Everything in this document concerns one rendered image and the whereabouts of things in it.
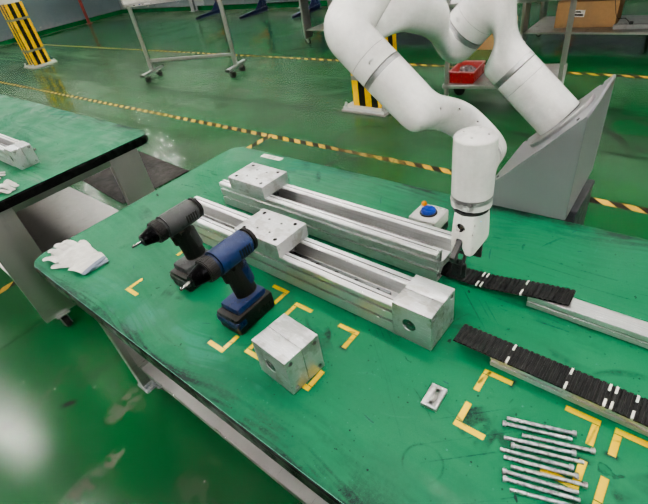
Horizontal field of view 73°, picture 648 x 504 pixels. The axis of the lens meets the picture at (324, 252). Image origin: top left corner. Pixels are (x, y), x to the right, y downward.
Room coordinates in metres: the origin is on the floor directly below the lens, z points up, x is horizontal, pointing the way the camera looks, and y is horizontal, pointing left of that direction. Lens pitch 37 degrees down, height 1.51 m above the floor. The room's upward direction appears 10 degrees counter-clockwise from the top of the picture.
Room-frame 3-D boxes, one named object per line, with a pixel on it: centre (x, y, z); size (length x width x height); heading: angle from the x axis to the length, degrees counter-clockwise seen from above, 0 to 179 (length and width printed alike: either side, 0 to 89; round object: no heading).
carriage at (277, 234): (0.96, 0.13, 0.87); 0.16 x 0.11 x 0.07; 44
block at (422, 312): (0.65, -0.19, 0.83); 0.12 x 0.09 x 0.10; 134
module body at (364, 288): (0.96, 0.13, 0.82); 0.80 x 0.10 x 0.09; 44
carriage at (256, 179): (1.27, 0.16, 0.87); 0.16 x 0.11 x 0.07; 44
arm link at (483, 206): (0.77, -0.32, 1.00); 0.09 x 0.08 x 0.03; 134
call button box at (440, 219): (0.98, -0.29, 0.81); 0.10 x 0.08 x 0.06; 134
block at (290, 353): (0.60, 0.10, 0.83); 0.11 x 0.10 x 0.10; 130
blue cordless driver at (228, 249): (0.75, 0.23, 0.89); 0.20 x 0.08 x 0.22; 136
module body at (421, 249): (1.09, -0.01, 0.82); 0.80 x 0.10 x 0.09; 44
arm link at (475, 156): (0.77, -0.33, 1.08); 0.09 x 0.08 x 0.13; 139
